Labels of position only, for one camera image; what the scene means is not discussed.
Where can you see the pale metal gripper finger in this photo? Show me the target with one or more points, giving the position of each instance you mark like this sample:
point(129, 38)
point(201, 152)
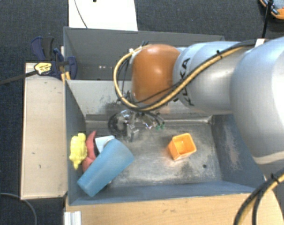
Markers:
point(128, 131)
point(134, 135)

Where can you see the white cup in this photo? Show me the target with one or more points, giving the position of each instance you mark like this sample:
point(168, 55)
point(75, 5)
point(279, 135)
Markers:
point(103, 141)

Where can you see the grey metal bin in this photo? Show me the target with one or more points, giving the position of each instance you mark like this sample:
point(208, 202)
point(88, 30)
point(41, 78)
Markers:
point(156, 153)

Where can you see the blue plastic cup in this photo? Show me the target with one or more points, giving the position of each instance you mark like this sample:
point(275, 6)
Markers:
point(106, 165)

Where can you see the red-pink toy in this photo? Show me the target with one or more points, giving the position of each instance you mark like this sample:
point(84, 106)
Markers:
point(90, 146)

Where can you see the orange square cup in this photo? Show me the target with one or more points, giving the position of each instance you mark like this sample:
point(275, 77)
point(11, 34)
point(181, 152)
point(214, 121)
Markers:
point(182, 146)

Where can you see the yellow toy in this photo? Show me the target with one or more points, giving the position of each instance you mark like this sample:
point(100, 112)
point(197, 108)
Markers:
point(78, 150)

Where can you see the pale wood flat board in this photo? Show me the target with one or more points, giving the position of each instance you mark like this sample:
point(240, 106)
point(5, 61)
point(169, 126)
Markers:
point(44, 137)

